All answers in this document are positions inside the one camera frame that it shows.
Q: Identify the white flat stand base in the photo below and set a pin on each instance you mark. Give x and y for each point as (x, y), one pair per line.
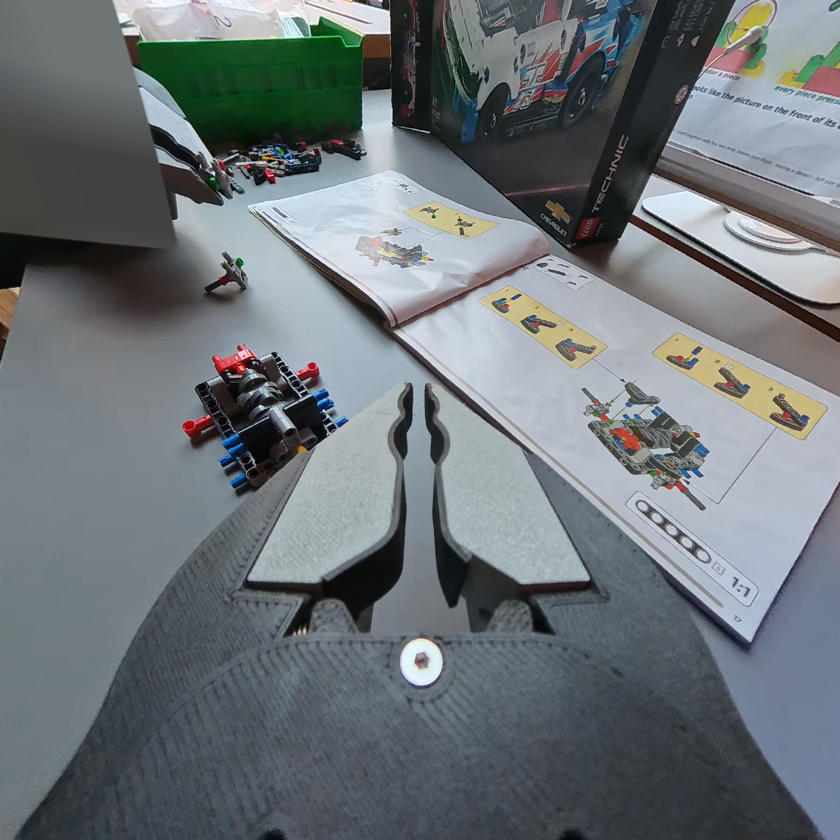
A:
(695, 223)

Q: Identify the black lego engine assembly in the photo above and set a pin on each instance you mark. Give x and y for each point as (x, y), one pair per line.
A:
(262, 407)

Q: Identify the printed paper poster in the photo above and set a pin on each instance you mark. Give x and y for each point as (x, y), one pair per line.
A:
(774, 98)

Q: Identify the small grey lego subassembly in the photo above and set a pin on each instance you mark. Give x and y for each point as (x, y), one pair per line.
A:
(215, 178)
(231, 270)

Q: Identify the pile of loose lego pieces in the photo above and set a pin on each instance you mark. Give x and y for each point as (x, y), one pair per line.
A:
(289, 161)

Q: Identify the open lego instruction booklet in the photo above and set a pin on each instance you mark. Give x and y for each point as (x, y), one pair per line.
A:
(525, 367)

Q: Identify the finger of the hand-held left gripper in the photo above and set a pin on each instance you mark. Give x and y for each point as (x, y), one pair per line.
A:
(187, 184)
(167, 121)

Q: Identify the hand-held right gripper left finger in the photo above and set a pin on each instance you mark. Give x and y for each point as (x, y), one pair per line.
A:
(328, 512)

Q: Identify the green plastic bin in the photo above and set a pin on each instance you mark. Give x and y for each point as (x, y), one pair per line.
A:
(262, 85)

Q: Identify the lego set box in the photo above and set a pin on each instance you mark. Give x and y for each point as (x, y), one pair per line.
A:
(558, 98)

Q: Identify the clear plastic bag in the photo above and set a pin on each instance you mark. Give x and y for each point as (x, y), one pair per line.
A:
(197, 19)

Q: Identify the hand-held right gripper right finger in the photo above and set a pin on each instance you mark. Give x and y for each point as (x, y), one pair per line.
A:
(505, 518)

